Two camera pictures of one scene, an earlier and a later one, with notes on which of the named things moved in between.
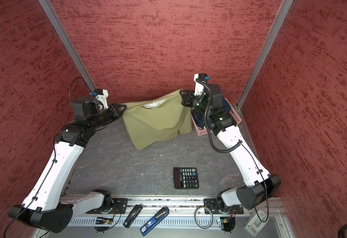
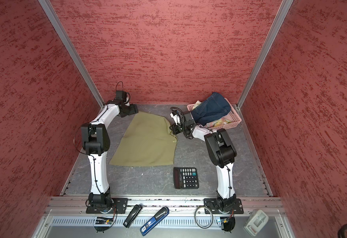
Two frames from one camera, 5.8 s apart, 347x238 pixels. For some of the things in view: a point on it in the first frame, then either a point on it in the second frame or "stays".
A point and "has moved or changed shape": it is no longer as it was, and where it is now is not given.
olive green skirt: [149, 120] has moved or changed shape
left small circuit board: [100, 220] stays
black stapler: [132, 215] stays
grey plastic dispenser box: [256, 222] stays
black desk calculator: [185, 178] stays
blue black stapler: [158, 216] stays
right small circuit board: [227, 224] stays
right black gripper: [188, 99] → [174, 129]
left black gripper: [116, 114] → [134, 110]
